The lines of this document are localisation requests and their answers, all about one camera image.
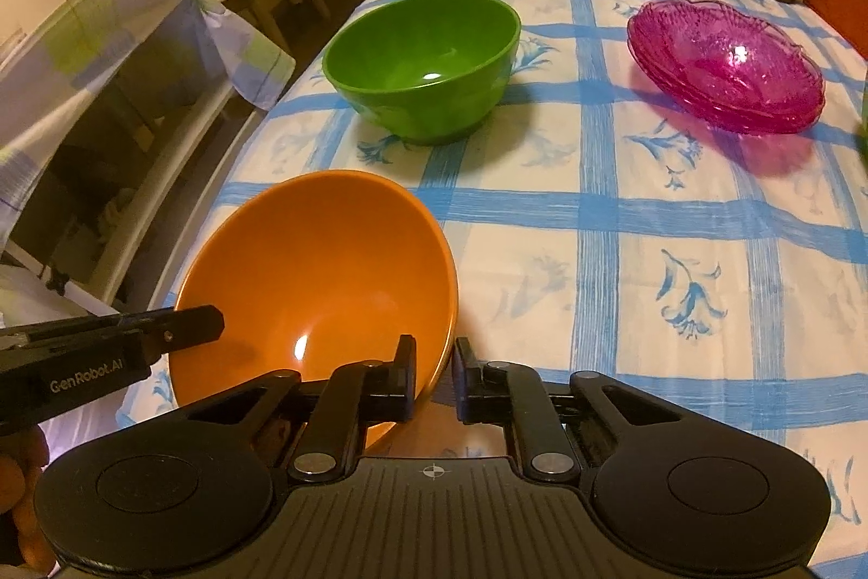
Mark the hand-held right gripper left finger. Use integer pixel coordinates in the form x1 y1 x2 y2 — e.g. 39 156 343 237
182 335 416 481

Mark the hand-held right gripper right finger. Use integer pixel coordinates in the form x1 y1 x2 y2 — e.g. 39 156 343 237
456 336 686 481

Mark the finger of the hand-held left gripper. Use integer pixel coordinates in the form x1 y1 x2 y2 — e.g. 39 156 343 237
118 306 225 358

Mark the orange bowl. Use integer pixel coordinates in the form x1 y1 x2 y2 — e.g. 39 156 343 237
168 170 458 451

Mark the large green bowl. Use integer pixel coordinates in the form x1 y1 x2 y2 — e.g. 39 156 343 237
322 0 522 146

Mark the pink glass plate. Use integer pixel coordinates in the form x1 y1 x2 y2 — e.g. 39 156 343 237
639 51 825 136
630 36 827 128
626 0 825 113

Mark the person's left hand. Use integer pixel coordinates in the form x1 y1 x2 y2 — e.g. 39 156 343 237
0 424 56 570

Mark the blue checked tablecloth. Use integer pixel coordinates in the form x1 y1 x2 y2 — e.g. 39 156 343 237
115 0 868 579

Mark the checked chair cover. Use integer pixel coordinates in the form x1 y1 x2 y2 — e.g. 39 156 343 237
0 0 296 173

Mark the white wooden chair frame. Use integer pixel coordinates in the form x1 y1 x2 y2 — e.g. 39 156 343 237
0 70 262 312

